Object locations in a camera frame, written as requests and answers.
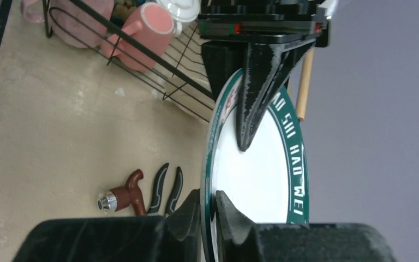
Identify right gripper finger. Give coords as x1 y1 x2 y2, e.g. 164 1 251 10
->
214 190 396 261
13 189 200 261

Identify pink ceramic mug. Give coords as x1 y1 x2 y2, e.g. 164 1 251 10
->
101 2 174 72

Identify black handled pliers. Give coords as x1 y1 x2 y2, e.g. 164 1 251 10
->
146 163 184 217

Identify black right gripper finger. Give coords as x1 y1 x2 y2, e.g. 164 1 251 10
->
236 38 316 152
201 41 247 101

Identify green rimmed plate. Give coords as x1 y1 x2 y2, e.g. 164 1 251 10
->
200 69 309 261

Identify blue ceramic cup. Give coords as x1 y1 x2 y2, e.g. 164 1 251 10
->
111 0 146 22

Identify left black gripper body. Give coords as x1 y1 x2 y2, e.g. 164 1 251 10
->
197 1 331 47

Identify small cream saucer plate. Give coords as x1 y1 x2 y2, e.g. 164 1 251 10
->
164 33 214 122

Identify black wire dish rack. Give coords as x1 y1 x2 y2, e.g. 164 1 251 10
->
41 0 317 124

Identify pink faceted ceramic cup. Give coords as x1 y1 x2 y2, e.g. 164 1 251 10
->
20 0 107 48

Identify red brown faucet tap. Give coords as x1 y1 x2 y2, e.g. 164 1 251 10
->
97 169 147 216

